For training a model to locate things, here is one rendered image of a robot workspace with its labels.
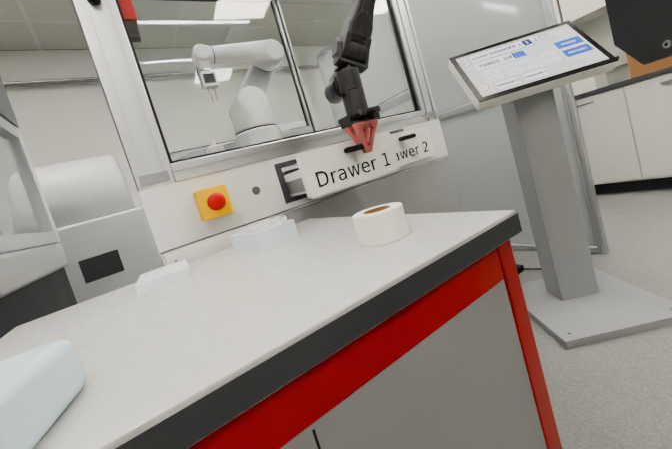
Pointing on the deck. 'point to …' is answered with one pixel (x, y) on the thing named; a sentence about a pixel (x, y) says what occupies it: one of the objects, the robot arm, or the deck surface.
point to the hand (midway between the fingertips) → (367, 149)
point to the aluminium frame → (153, 161)
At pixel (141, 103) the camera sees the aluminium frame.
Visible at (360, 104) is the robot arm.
